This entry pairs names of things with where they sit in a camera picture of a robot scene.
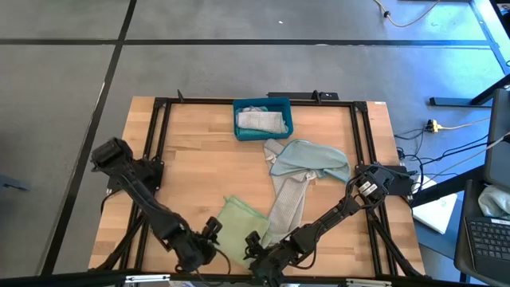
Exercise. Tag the dark laptop computer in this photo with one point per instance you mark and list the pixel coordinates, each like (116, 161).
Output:
(490, 239)

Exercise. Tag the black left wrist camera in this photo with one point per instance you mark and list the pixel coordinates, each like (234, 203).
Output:
(213, 226)

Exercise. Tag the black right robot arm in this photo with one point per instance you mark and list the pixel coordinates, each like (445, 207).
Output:
(330, 217)

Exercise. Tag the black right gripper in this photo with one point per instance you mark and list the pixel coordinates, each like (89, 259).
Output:
(267, 267)

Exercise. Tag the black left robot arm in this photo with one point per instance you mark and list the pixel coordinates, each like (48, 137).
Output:
(139, 191)

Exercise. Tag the white flat box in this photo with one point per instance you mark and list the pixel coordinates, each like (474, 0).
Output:
(436, 213)

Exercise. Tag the small grey waffle towel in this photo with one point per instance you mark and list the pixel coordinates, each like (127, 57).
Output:
(261, 121)

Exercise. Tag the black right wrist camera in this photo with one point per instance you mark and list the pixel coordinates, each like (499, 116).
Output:
(253, 239)

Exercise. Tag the teal plastic bin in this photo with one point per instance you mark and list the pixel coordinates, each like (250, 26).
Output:
(279, 104)

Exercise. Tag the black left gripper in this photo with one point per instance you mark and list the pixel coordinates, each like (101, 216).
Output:
(195, 253)

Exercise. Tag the yellow power plug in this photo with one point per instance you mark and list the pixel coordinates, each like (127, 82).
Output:
(434, 126)

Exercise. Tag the large grey waffle towel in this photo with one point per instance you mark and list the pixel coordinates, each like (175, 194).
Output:
(289, 203)

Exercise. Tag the pale blue smooth towel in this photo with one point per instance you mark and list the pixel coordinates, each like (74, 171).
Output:
(311, 159)

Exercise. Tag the black desk leg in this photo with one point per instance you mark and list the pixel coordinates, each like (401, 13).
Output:
(454, 101)

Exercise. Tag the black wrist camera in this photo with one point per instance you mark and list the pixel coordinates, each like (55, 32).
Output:
(253, 239)
(213, 226)

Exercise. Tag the pale green microfiber towel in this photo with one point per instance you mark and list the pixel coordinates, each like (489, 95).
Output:
(239, 227)

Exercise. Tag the pale green cloth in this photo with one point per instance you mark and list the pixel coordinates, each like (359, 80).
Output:
(496, 201)

